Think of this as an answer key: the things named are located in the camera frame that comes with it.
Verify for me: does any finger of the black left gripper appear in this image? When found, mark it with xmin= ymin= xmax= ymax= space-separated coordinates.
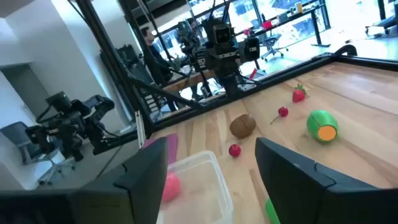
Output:
xmin=192 ymin=49 xmax=210 ymax=72
xmin=238 ymin=37 xmax=261 ymax=62

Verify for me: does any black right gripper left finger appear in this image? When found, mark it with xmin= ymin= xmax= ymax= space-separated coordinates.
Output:
xmin=0 ymin=136 xmax=169 ymax=224

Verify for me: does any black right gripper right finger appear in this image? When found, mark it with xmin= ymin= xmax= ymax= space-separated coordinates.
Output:
xmin=254 ymin=136 xmax=398 ymax=224

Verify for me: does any green toy pea pod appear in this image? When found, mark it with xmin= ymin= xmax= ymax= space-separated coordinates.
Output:
xmin=264 ymin=198 xmax=281 ymax=224

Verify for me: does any brown toy kiwi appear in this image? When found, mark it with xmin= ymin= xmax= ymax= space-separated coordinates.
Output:
xmin=229 ymin=113 xmax=257 ymax=139

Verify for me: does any clear plastic tupperware container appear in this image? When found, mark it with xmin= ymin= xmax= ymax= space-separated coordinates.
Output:
xmin=156 ymin=150 xmax=234 ymax=224

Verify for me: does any green toy papaya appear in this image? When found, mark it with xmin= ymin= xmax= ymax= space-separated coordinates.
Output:
xmin=306 ymin=109 xmax=339 ymax=143

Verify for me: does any grey office chair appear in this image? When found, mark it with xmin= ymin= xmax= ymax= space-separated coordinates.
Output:
xmin=0 ymin=121 xmax=76 ymax=187
xmin=259 ymin=33 xmax=289 ymax=62

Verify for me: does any pink toy peach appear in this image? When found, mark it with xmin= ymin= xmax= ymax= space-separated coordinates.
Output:
xmin=161 ymin=172 xmax=182 ymax=203

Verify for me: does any person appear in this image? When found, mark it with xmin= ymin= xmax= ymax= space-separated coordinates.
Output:
xmin=139 ymin=26 xmax=174 ymax=86

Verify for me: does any purple cloth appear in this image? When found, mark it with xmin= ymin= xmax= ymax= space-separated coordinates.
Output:
xmin=142 ymin=133 xmax=179 ymax=166

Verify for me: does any red toy strawberry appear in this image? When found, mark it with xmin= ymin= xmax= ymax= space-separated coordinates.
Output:
xmin=292 ymin=83 xmax=308 ymax=104

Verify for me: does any red toy cherry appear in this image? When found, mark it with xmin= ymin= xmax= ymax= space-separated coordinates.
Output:
xmin=269 ymin=106 xmax=290 ymax=125
xmin=228 ymin=142 xmax=243 ymax=158

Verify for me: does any black office desk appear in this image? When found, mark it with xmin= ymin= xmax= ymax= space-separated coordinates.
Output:
xmin=234 ymin=4 xmax=332 ymax=48

